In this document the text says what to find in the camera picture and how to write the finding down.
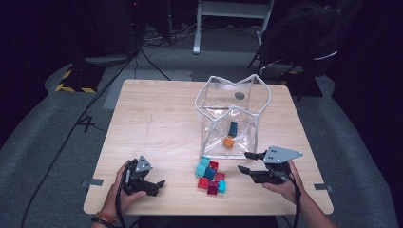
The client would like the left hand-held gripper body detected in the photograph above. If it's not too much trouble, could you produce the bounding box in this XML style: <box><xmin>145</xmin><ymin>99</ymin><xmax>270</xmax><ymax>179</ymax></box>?
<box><xmin>122</xmin><ymin>155</ymin><xmax>154</xmax><ymax>196</ymax></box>

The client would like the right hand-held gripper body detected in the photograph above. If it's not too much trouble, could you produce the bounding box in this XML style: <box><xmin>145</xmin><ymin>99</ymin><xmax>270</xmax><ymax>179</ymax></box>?
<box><xmin>252</xmin><ymin>145</ymin><xmax>303</xmax><ymax>185</ymax></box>

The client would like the long dark blue toy brick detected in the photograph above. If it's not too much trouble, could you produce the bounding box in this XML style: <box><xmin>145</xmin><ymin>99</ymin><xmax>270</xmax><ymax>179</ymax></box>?
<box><xmin>227</xmin><ymin>121</ymin><xmax>240</xmax><ymax>138</ymax></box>

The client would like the pile of toy bricks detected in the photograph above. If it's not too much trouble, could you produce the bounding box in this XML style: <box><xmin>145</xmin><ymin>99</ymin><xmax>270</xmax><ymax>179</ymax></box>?
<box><xmin>195</xmin><ymin>156</ymin><xmax>221</xmax><ymax>190</ymax></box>

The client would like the clear plastic bag white trim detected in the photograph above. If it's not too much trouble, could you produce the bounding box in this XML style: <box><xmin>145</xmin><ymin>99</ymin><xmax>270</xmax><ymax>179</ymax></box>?
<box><xmin>194</xmin><ymin>73</ymin><xmax>273</xmax><ymax>161</ymax></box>

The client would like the person's right hand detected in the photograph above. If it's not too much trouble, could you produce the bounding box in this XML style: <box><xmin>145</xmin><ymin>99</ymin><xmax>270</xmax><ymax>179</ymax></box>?
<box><xmin>262</xmin><ymin>161</ymin><xmax>305</xmax><ymax>205</ymax></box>

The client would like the person's left hand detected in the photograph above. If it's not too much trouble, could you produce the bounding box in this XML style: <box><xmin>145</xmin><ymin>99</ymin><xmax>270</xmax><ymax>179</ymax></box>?
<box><xmin>106</xmin><ymin>161</ymin><xmax>147</xmax><ymax>217</ymax></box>

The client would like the grey tape strip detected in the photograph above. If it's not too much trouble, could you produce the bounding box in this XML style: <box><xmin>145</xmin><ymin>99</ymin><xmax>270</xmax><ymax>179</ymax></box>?
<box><xmin>81</xmin><ymin>179</ymin><xmax>105</xmax><ymax>188</ymax></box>
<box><xmin>313</xmin><ymin>183</ymin><xmax>335</xmax><ymax>193</ymax></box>

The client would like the yellow black striped base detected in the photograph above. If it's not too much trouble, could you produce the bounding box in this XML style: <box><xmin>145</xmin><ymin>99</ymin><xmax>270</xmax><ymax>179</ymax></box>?
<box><xmin>55</xmin><ymin>63</ymin><xmax>106</xmax><ymax>94</ymax></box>

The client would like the grey stand base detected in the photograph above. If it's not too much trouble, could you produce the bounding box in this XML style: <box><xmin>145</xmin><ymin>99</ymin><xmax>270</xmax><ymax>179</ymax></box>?
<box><xmin>84</xmin><ymin>55</ymin><xmax>131</xmax><ymax>67</ymax></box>

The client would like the dark cloth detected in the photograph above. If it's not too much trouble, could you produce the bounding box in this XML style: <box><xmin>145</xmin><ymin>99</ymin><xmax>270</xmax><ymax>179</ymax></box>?
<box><xmin>259</xmin><ymin>2</ymin><xmax>345</xmax><ymax>77</ymax></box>

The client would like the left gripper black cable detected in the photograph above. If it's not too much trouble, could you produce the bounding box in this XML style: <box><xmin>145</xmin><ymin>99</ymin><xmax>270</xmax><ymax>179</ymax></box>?
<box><xmin>114</xmin><ymin>167</ymin><xmax>128</xmax><ymax>228</ymax></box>

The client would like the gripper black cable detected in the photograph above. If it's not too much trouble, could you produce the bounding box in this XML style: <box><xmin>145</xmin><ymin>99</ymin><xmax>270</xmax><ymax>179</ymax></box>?
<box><xmin>284</xmin><ymin>172</ymin><xmax>302</xmax><ymax>228</ymax></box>
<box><xmin>114</xmin><ymin>167</ymin><xmax>128</xmax><ymax>228</ymax></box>

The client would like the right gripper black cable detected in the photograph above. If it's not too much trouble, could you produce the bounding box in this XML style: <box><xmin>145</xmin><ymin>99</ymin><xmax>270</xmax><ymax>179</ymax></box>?
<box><xmin>284</xmin><ymin>172</ymin><xmax>302</xmax><ymax>228</ymax></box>

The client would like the orange bead bracelet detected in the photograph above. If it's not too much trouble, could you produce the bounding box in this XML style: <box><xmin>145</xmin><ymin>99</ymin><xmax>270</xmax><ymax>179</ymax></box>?
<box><xmin>96</xmin><ymin>211</ymin><xmax>118</xmax><ymax>224</ymax></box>

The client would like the black bead bracelet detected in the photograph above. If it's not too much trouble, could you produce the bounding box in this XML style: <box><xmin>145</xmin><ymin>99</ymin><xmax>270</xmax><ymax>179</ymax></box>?
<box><xmin>90</xmin><ymin>217</ymin><xmax>115</xmax><ymax>228</ymax></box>

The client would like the long black floor cable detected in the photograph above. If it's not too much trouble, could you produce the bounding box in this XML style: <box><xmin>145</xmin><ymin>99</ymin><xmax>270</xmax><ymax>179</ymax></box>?
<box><xmin>19</xmin><ymin>47</ymin><xmax>142</xmax><ymax>228</ymax></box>

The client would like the thin black floor cable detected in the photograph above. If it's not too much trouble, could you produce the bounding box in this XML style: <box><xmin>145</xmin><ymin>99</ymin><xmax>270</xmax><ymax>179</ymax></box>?
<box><xmin>139</xmin><ymin>47</ymin><xmax>172</xmax><ymax>81</ymax></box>

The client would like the white metal stand frame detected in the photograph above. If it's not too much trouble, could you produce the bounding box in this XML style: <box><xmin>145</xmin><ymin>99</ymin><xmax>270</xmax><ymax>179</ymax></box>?
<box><xmin>192</xmin><ymin>0</ymin><xmax>276</xmax><ymax>55</ymax></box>

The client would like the tangle of black cables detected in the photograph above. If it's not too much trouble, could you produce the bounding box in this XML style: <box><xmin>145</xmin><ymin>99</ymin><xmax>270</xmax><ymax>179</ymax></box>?
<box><xmin>142</xmin><ymin>22</ymin><xmax>199</xmax><ymax>48</ymax></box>

